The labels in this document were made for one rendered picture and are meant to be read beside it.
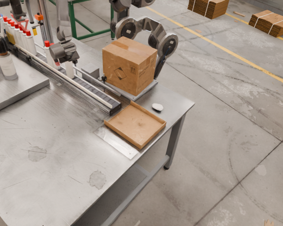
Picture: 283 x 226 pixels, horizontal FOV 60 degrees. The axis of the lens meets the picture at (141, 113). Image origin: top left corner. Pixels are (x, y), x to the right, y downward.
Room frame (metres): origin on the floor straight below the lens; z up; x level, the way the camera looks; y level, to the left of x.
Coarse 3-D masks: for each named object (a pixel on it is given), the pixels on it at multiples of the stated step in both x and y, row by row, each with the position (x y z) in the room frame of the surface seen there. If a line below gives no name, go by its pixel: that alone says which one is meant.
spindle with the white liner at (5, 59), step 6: (0, 36) 1.38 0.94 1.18; (0, 42) 1.33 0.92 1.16; (6, 42) 1.38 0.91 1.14; (0, 48) 1.33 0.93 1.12; (6, 48) 1.36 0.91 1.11; (0, 54) 1.33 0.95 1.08; (6, 54) 1.35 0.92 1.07; (0, 60) 1.32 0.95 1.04; (6, 60) 1.33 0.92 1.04; (12, 60) 1.37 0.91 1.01; (0, 66) 1.33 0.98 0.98; (6, 66) 1.32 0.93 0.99; (12, 66) 1.35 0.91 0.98; (6, 72) 1.32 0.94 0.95; (12, 72) 1.34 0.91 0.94; (6, 78) 1.32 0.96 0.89; (12, 78) 1.33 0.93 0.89
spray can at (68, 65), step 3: (66, 63) 1.40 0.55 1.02; (69, 63) 1.41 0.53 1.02; (66, 66) 1.40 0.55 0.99; (69, 66) 1.40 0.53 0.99; (72, 66) 1.42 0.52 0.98; (66, 69) 1.40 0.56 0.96; (69, 69) 1.40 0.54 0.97; (72, 69) 1.42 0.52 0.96; (66, 72) 1.41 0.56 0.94; (69, 72) 1.40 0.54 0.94; (72, 72) 1.42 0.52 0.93; (69, 75) 1.40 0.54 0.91; (72, 75) 1.41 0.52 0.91; (72, 78) 1.41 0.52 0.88
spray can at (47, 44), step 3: (45, 42) 1.53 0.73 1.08; (48, 42) 1.53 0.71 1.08; (45, 45) 1.53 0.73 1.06; (48, 45) 1.53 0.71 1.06; (45, 48) 1.52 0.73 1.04; (48, 48) 1.52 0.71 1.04; (45, 51) 1.52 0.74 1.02; (48, 51) 1.52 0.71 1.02; (48, 54) 1.51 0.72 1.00; (48, 57) 1.51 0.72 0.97; (48, 60) 1.52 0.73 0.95; (51, 60) 1.52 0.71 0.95; (48, 63) 1.52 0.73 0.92; (51, 63) 1.52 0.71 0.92
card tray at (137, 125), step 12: (132, 108) 1.22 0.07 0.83; (144, 108) 1.20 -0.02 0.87; (120, 120) 1.10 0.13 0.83; (132, 120) 1.11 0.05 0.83; (144, 120) 1.12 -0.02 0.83; (156, 120) 1.13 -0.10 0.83; (120, 132) 0.97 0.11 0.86; (132, 132) 1.00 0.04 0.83; (144, 132) 1.02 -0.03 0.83; (156, 132) 1.01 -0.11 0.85; (144, 144) 0.91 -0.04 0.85
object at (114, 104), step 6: (36, 60) 1.59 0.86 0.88; (42, 60) 1.60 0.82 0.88; (60, 66) 1.55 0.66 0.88; (54, 72) 1.46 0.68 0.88; (78, 78) 1.42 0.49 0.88; (72, 84) 1.35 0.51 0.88; (84, 84) 1.36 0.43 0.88; (90, 90) 1.31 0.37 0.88; (96, 90) 1.31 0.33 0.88; (90, 96) 1.24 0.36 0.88; (102, 96) 1.26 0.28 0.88; (108, 96) 1.26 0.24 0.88; (108, 102) 1.20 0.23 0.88; (114, 102) 1.21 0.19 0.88; (108, 108) 1.15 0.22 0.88
